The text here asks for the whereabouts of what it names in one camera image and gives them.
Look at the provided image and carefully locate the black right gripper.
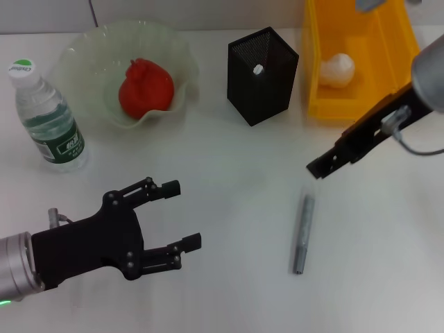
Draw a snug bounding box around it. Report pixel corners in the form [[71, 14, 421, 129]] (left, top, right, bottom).
[[306, 83, 436, 180]]

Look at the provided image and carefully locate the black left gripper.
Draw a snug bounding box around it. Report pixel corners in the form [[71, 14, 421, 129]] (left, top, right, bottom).
[[31, 177, 203, 291]]

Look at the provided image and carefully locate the grey pen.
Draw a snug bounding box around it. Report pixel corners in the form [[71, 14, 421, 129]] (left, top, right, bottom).
[[291, 194, 316, 275]]

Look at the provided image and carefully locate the white paper ball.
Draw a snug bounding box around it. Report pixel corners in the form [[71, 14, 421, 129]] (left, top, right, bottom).
[[318, 52, 357, 89]]

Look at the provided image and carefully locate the red-orange fruit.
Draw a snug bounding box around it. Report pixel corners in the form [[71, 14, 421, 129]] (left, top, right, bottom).
[[118, 58, 175, 121]]

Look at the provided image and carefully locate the clear water bottle green label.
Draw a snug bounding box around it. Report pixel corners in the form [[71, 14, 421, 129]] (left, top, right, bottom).
[[7, 58, 89, 173]]

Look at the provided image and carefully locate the black mesh pen holder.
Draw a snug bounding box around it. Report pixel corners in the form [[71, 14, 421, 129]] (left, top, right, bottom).
[[227, 26, 300, 127]]

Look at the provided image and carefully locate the pale green wavy fruit plate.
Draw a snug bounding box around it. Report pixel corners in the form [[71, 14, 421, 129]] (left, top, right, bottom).
[[51, 20, 201, 130]]

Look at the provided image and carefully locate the yellow plastic bin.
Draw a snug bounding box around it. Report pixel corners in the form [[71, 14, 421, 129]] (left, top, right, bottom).
[[300, 0, 421, 122]]

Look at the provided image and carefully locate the right gripper connector cable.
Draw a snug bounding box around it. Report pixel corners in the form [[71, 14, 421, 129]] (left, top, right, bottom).
[[381, 105, 444, 156]]

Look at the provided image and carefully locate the gripper connector cable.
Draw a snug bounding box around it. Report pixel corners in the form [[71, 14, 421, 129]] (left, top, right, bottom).
[[381, 105, 444, 156], [47, 207, 76, 230]]

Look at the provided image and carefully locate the left gripper connector cable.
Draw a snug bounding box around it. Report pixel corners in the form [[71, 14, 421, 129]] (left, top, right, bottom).
[[47, 207, 76, 230]]

